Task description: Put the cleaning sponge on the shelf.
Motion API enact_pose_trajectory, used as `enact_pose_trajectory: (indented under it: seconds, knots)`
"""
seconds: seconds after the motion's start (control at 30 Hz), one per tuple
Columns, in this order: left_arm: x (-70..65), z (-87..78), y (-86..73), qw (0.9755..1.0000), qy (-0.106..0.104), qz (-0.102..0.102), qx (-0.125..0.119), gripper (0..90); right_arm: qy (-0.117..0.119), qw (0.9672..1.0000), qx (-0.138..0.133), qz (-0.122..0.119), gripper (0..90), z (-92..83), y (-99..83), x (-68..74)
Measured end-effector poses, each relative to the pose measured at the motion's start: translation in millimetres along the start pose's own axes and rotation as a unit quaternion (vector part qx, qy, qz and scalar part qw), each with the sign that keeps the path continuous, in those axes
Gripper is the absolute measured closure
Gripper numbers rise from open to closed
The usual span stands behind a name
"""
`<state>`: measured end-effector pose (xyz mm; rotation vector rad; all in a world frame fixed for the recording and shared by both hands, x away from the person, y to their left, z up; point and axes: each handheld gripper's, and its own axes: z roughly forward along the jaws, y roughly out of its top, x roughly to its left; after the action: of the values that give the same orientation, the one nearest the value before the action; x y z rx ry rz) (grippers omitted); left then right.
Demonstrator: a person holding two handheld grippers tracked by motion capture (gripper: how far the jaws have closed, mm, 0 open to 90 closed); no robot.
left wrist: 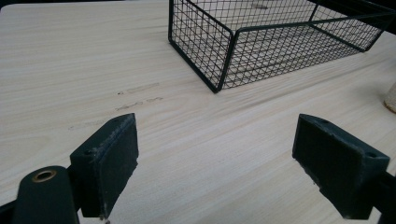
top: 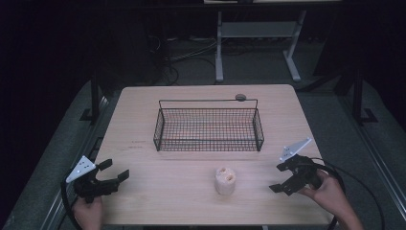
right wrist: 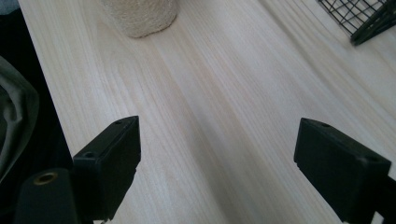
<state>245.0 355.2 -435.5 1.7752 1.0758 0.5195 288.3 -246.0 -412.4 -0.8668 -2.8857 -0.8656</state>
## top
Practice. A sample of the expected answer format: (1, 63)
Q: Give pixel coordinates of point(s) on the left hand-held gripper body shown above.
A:
(91, 187)

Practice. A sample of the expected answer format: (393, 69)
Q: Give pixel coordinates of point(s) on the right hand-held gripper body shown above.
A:
(300, 171)

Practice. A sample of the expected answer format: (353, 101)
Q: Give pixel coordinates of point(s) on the person's left hand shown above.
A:
(88, 214)

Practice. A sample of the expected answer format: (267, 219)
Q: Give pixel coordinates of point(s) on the person's right hand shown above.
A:
(328, 191)

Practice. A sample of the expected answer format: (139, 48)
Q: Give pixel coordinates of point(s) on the beige lotus root piece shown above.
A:
(225, 181)

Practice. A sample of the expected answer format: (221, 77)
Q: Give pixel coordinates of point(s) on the black metal stand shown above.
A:
(94, 96)
(358, 96)

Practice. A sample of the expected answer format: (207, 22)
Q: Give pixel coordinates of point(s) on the grey round table cap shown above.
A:
(240, 97)

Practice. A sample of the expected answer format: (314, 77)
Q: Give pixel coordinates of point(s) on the aluminium floor rail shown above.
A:
(376, 159)
(75, 153)

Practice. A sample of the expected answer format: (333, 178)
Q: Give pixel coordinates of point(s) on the white metal desk frame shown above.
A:
(258, 30)

